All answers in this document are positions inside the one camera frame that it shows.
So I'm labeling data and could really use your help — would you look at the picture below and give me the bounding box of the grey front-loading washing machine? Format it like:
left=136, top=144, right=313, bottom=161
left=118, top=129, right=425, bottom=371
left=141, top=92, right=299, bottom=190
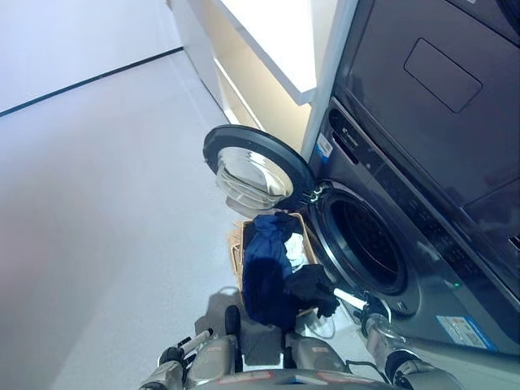
left=302, top=97, right=520, bottom=358

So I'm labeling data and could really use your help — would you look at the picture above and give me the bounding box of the white base cabinet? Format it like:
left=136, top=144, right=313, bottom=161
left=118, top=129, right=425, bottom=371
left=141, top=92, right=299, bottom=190
left=167, top=0, right=314, bottom=152

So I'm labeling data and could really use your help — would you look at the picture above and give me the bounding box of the silver robot left leg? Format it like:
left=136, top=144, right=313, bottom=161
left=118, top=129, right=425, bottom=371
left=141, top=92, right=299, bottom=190
left=187, top=304, right=245, bottom=386

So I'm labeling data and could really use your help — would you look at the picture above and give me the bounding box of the grey stacked dryer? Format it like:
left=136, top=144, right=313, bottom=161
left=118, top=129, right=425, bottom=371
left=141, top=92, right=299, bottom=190
left=331, top=0, right=520, bottom=261

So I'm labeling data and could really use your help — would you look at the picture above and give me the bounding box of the navy blue garment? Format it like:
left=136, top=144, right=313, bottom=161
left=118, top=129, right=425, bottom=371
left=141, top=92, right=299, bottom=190
left=242, top=214, right=302, bottom=331

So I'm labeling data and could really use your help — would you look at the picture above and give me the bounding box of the silver robot leg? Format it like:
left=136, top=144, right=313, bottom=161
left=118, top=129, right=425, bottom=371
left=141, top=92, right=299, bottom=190
left=187, top=304, right=245, bottom=386
left=282, top=331, right=351, bottom=374

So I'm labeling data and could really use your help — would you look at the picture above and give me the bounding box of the round washing machine door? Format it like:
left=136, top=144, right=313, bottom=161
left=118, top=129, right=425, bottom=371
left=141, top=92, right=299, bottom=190
left=201, top=124, right=317, bottom=215

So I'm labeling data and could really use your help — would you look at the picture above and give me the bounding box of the silver robot right leg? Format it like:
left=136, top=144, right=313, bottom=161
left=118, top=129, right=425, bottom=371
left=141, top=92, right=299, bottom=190
left=282, top=331, right=351, bottom=374

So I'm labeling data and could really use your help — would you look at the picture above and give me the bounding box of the blue white energy label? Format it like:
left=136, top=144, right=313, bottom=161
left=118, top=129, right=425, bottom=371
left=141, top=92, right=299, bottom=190
left=435, top=314, right=500, bottom=351

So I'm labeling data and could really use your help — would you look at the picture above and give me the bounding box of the black garment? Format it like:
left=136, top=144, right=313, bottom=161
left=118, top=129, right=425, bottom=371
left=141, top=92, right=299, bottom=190
left=284, top=263, right=341, bottom=319

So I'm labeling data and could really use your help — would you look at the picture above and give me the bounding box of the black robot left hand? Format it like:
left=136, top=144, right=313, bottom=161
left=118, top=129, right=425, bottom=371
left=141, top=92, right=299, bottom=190
left=158, top=327, right=215, bottom=367

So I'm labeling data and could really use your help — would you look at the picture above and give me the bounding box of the small blue washer sticker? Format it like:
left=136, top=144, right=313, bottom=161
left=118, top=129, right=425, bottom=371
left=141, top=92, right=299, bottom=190
left=314, top=131, right=335, bottom=158

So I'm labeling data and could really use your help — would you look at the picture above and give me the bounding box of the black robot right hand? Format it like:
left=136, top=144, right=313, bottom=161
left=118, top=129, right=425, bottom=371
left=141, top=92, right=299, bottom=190
left=331, top=286, right=393, bottom=327

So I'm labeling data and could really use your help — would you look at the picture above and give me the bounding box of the woven tan laundry basket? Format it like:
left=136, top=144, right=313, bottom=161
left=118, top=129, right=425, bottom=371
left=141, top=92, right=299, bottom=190
left=226, top=211, right=327, bottom=323

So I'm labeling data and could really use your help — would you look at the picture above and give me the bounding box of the white countertop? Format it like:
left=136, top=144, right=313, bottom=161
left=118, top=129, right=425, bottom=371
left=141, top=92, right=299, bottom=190
left=210, top=0, right=319, bottom=106

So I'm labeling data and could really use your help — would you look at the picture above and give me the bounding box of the white appliance enclosure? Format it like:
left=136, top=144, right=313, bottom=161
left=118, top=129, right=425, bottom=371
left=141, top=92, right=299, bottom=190
left=301, top=0, right=359, bottom=158

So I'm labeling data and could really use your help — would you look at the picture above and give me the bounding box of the grey robot torso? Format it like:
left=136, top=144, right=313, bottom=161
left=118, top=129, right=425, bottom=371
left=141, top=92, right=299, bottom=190
left=178, top=366, right=392, bottom=390

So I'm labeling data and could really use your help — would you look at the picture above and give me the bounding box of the white garment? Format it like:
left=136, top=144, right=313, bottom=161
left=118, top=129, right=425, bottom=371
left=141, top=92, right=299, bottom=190
left=283, top=232, right=306, bottom=271

